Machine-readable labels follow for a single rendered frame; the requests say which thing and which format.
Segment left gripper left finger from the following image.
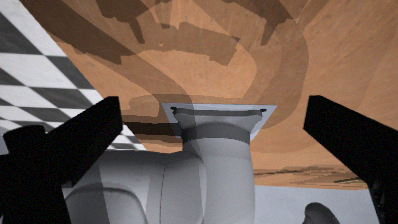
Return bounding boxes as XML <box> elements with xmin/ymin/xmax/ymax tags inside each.
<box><xmin>0</xmin><ymin>96</ymin><xmax>123</xmax><ymax>224</ymax></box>

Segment dark grey metal rack frame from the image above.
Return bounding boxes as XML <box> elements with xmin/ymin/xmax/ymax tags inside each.
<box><xmin>367</xmin><ymin>185</ymin><xmax>385</xmax><ymax>224</ymax></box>

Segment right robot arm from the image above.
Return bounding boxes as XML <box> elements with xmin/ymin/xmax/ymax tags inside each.
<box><xmin>302</xmin><ymin>202</ymin><xmax>340</xmax><ymax>224</ymax></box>

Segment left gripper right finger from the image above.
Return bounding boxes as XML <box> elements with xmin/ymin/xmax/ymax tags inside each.
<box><xmin>303</xmin><ymin>95</ymin><xmax>398</xmax><ymax>224</ymax></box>

